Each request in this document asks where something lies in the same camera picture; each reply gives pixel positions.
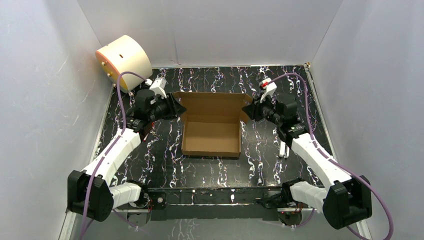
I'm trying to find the aluminium table edge rail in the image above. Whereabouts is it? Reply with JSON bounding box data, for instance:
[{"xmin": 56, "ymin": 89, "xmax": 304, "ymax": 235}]
[{"xmin": 303, "ymin": 62, "xmax": 338, "ymax": 163}]

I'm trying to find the cream cylindrical drum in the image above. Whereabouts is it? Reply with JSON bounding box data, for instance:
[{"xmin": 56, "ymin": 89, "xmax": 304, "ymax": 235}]
[{"xmin": 95, "ymin": 35, "xmax": 153, "ymax": 84}]

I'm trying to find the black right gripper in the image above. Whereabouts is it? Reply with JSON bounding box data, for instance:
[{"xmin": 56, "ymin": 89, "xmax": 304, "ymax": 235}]
[{"xmin": 241, "ymin": 92, "xmax": 283, "ymax": 126}]

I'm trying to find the brown cardboard box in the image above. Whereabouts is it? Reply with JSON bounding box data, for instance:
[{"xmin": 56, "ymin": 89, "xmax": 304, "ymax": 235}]
[{"xmin": 173, "ymin": 91, "xmax": 253, "ymax": 159}]

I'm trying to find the aluminium front frame rail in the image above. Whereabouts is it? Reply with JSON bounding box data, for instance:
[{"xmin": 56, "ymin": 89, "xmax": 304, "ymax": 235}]
[{"xmin": 65, "ymin": 187, "xmax": 365, "ymax": 214}]

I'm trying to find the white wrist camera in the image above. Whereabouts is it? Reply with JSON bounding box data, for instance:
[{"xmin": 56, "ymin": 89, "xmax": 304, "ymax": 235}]
[
  {"xmin": 259, "ymin": 78, "xmax": 277, "ymax": 103},
  {"xmin": 144, "ymin": 77, "xmax": 167, "ymax": 100}
]

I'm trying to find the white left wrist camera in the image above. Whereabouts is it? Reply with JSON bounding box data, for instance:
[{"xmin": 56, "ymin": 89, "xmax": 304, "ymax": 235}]
[{"xmin": 144, "ymin": 77, "xmax": 167, "ymax": 100}]

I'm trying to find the white plastic block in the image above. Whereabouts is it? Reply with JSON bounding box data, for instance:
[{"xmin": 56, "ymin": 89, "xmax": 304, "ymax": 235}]
[{"xmin": 278, "ymin": 141, "xmax": 290, "ymax": 159}]

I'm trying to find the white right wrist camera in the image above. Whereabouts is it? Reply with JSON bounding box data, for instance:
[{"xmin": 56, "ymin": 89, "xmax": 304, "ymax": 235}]
[{"xmin": 259, "ymin": 78, "xmax": 277, "ymax": 103}]

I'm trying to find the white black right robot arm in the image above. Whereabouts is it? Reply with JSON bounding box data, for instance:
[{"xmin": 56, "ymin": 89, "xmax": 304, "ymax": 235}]
[{"xmin": 242, "ymin": 95, "xmax": 373, "ymax": 230}]

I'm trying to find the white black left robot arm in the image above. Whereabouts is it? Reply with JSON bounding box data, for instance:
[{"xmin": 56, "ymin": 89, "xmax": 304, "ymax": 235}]
[{"xmin": 67, "ymin": 89, "xmax": 187, "ymax": 222}]

